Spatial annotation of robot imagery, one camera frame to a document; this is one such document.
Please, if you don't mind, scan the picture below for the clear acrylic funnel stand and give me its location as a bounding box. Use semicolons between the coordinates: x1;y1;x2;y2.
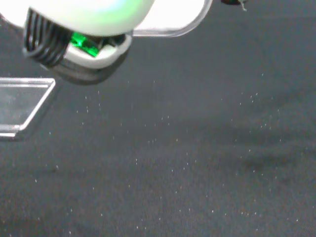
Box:
0;77;56;142

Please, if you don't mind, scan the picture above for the black bench cloth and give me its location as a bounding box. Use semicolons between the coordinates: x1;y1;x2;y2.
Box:
0;0;316;237

